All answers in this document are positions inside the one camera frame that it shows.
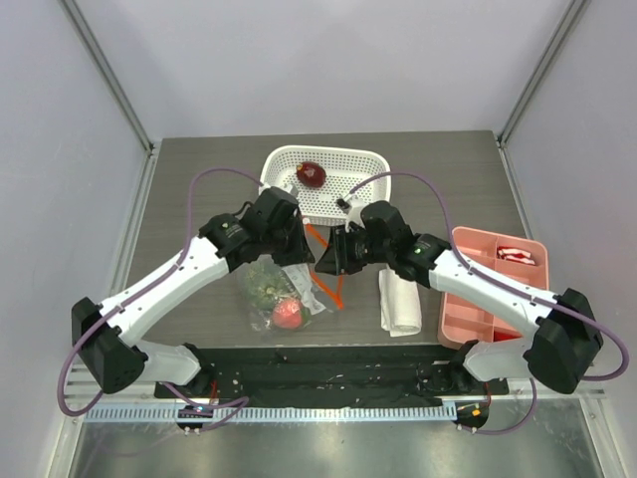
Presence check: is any red white striped packet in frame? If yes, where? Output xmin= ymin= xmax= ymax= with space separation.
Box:
xmin=497 ymin=246 xmax=536 ymax=266

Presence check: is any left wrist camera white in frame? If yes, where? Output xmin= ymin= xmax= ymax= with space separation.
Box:
xmin=259 ymin=183 xmax=299 ymax=198

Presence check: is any white perforated plastic basket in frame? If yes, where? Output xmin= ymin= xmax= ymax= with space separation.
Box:
xmin=260 ymin=145 xmax=392 ymax=227

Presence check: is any white folded towel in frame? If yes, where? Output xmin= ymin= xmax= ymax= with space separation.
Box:
xmin=378 ymin=268 xmax=422 ymax=338

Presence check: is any clear zip top bag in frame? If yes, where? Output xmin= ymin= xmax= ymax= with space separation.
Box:
xmin=237 ymin=256 xmax=344 ymax=334

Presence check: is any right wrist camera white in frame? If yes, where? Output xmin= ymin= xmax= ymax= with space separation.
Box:
xmin=336 ymin=196 xmax=367 ymax=230

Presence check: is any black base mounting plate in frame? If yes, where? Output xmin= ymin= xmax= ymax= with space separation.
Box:
xmin=153 ymin=346 xmax=509 ymax=407

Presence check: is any pink divided tray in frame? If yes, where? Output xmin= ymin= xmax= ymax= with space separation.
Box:
xmin=438 ymin=226 xmax=549 ymax=350

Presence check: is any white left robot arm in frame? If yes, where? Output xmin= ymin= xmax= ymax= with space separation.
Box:
xmin=72 ymin=186 xmax=315 ymax=397

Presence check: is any dark red fake fruit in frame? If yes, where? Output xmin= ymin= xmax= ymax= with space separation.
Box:
xmin=296 ymin=161 xmax=326 ymax=189

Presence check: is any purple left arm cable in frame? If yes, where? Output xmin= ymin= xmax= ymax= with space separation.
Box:
xmin=57 ymin=167 xmax=268 ymax=417

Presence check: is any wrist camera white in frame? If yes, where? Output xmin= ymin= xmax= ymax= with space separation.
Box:
xmin=336 ymin=196 xmax=367 ymax=230
xmin=259 ymin=183 xmax=299 ymax=198

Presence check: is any green fake broccoli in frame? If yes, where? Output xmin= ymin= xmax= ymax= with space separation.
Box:
xmin=243 ymin=262 xmax=291 ymax=311

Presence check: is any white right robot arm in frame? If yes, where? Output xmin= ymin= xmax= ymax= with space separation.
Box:
xmin=316 ymin=198 xmax=603 ymax=394

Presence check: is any red fake tomato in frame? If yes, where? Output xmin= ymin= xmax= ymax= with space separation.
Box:
xmin=272 ymin=298 xmax=304 ymax=330

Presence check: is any white slotted cable duct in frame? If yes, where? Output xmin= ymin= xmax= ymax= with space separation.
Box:
xmin=85 ymin=402 xmax=457 ymax=424

